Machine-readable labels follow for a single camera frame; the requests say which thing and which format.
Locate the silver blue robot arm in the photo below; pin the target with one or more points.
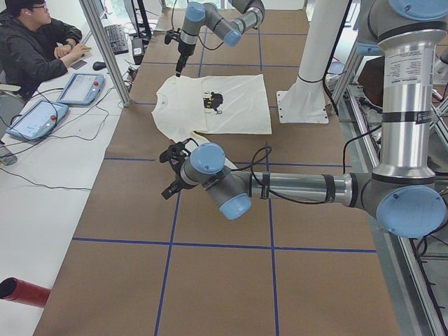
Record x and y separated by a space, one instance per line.
198 15
400 191

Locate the black smartphone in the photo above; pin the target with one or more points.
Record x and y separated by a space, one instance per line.
77 65

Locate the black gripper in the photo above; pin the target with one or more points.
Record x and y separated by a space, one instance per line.
183 50
178 176

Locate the cream long-sleeve cat shirt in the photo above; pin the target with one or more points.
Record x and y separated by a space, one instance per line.
193 107

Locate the grey aluminium frame post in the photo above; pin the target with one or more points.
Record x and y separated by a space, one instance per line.
98 32

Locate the blue teach pendant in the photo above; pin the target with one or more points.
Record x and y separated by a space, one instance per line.
81 89
38 121

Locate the black computer mouse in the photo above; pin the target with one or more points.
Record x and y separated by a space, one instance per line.
98 65

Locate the near blue teach pendant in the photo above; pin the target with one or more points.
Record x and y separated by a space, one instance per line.
38 121

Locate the seated person in black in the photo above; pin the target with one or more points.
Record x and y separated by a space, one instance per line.
36 47

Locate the red cylinder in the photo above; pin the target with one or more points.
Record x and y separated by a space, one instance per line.
23 292

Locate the black keyboard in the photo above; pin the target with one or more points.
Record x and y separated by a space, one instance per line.
116 38

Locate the far blue teach pendant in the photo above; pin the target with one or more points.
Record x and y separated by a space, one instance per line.
81 89

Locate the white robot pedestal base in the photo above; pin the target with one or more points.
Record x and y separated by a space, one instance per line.
304 102

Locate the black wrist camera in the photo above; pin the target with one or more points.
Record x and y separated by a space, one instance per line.
171 35
176 153

